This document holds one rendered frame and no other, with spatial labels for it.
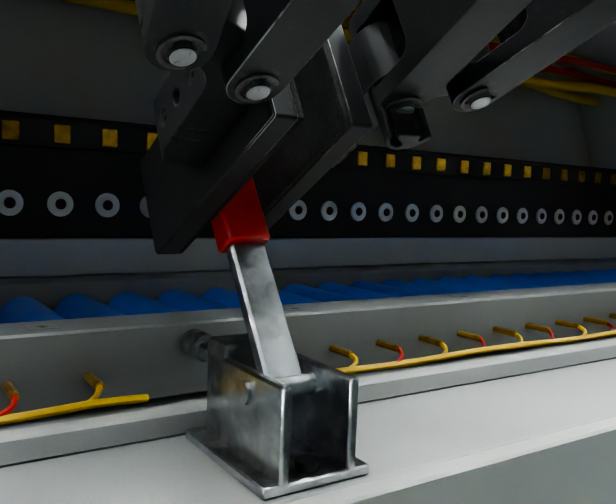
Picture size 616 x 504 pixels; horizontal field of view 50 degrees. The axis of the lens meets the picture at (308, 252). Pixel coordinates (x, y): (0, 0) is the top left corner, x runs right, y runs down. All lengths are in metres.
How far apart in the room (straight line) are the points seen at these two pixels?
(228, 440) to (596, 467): 0.11
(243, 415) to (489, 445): 0.07
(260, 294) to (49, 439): 0.06
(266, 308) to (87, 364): 0.06
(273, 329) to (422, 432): 0.05
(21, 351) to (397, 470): 0.10
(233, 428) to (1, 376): 0.06
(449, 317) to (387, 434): 0.09
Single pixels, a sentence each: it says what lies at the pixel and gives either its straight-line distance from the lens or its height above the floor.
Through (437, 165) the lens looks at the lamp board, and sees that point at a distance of 0.42.
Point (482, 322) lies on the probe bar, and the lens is 0.28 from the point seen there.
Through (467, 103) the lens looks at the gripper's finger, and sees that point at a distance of 0.16.
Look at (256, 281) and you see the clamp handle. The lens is 0.16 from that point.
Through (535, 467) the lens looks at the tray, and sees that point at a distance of 0.19.
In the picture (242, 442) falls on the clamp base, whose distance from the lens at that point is 0.16.
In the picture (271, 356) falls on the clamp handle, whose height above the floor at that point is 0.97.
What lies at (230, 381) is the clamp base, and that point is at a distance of 0.16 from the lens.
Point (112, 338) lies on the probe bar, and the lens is 0.19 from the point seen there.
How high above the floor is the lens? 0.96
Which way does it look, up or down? 11 degrees up
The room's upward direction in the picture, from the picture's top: 8 degrees counter-clockwise
